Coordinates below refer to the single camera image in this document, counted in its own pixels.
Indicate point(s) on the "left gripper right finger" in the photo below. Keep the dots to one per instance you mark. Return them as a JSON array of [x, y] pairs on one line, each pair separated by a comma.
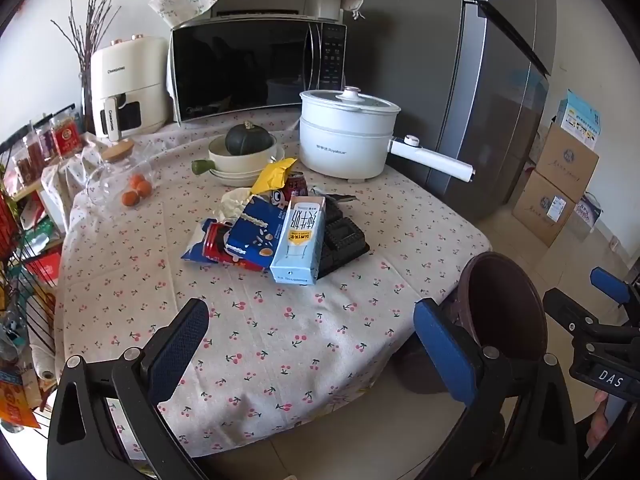
[[451, 349]]

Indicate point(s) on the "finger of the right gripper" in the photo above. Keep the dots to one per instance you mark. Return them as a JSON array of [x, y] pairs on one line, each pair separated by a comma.
[[576, 320], [611, 286]]

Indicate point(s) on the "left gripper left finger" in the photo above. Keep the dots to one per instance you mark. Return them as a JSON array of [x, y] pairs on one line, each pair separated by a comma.
[[171, 349]]

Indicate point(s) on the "dark blue snack box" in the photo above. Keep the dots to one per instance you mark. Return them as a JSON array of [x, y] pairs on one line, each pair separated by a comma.
[[254, 236]]

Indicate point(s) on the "light blue milk carton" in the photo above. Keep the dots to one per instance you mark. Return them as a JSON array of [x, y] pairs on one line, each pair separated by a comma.
[[297, 258]]

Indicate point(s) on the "white tissue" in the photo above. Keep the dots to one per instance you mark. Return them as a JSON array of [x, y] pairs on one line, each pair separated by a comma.
[[232, 204]]

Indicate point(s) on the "black plastic tray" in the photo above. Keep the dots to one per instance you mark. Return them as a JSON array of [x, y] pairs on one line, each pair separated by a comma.
[[343, 242]]

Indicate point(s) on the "yellow snack wrapper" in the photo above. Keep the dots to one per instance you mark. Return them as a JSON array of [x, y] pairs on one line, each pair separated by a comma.
[[273, 177]]

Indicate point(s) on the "red cartoon drink can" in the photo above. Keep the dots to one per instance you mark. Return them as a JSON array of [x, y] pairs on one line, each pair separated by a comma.
[[214, 247]]

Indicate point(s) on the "red milk drink can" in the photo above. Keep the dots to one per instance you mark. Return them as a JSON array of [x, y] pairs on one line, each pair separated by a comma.
[[295, 185]]

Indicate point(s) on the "brown trash bin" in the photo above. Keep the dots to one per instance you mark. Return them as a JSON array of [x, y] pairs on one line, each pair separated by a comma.
[[498, 305]]

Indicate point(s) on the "person's right hand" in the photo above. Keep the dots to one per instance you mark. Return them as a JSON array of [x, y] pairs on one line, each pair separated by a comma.
[[599, 423]]

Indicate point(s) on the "white patterned bag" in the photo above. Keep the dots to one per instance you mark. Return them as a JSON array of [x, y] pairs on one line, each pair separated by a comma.
[[589, 210]]

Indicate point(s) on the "cherry print tablecloth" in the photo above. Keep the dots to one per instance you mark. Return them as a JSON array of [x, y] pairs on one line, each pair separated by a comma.
[[274, 356]]

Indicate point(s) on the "lower cardboard box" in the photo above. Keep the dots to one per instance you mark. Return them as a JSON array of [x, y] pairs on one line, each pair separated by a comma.
[[543, 208]]

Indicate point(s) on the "cardboard box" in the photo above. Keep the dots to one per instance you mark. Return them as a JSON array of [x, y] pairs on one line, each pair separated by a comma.
[[567, 163], [543, 208]]

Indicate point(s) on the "upper cardboard box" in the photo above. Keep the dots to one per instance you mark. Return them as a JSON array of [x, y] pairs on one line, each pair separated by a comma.
[[567, 163]]

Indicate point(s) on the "small orange fruit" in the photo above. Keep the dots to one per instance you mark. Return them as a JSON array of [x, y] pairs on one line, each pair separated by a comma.
[[144, 188], [130, 198], [136, 181]]

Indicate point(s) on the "light blue product box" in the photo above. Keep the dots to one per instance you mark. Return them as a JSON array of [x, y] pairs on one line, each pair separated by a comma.
[[580, 119]]

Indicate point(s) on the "dark green pumpkin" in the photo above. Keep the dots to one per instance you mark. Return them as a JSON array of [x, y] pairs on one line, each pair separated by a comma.
[[246, 139]]

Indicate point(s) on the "red snack jar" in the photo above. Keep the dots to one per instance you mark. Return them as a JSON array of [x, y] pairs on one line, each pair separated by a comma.
[[66, 137]]

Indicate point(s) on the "white electric cooking pot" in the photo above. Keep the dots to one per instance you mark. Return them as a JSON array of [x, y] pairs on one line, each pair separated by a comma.
[[348, 135]]

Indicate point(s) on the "cream air fryer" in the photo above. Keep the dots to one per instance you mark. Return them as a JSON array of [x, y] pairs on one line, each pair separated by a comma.
[[128, 85]]

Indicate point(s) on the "black microwave oven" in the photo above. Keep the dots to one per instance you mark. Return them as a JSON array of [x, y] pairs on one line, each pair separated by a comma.
[[240, 62]]

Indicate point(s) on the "grey refrigerator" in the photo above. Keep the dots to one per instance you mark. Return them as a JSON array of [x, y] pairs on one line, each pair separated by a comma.
[[470, 78]]

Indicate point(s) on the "dried branches in vase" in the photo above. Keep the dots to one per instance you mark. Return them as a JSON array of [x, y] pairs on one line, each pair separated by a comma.
[[85, 38]]

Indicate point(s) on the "wire storage rack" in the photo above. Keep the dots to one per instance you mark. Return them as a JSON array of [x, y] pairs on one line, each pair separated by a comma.
[[30, 256]]

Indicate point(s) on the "cream bowl with handle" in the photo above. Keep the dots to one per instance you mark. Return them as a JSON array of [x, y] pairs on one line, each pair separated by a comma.
[[222, 161]]

